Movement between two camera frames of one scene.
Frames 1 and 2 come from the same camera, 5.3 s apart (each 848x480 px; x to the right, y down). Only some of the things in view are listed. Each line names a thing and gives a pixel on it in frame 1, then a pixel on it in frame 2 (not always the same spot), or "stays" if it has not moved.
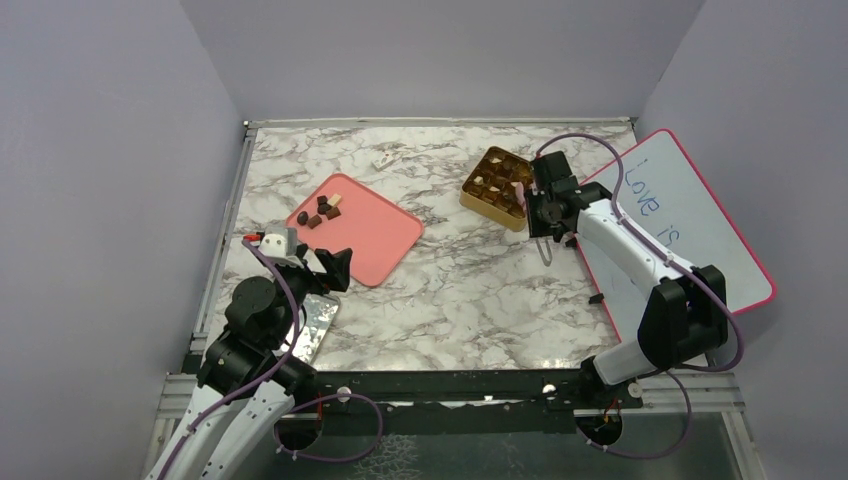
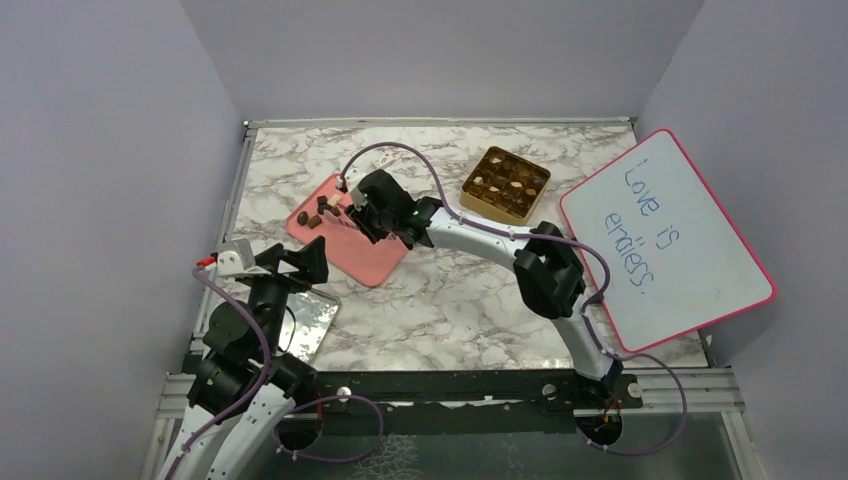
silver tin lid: [320, 310] stays
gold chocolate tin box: [490, 192] stays
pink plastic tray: [345, 214] stays
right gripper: [537, 229] -> [358, 218]
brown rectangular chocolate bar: [314, 221] stays
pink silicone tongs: [547, 260] -> [341, 219]
